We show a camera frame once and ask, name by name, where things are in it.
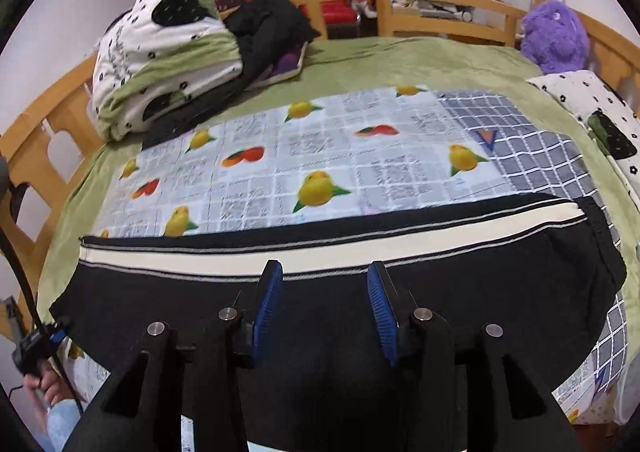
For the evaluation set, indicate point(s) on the black pants with white stripe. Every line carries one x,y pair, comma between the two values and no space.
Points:
150,292

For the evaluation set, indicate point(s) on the person's left hand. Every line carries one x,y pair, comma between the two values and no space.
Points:
47,387

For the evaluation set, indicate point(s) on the fruit print tablecloth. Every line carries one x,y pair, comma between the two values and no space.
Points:
350,172

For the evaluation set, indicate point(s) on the grey checked cloth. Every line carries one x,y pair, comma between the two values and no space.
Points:
540,152

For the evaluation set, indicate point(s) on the green bed sheet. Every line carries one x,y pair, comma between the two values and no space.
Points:
400,62

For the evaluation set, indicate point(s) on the person's blue jeans leg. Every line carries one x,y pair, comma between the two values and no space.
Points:
62,427

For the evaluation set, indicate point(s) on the black jacket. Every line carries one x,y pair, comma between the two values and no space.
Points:
270,27

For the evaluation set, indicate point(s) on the white green floral quilt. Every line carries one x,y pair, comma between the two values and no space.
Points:
150,57

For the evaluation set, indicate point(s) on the purple plush toy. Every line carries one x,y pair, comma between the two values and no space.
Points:
555,37

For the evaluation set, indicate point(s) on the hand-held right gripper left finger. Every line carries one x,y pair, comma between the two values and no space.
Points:
266,317

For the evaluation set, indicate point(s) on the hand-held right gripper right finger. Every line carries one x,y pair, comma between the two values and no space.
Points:
382,317

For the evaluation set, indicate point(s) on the purple cushion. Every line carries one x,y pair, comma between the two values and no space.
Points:
287,62

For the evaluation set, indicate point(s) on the wooden bed frame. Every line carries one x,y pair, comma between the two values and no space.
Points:
65,102

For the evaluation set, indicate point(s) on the white floral pillow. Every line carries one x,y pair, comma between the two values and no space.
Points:
595,102

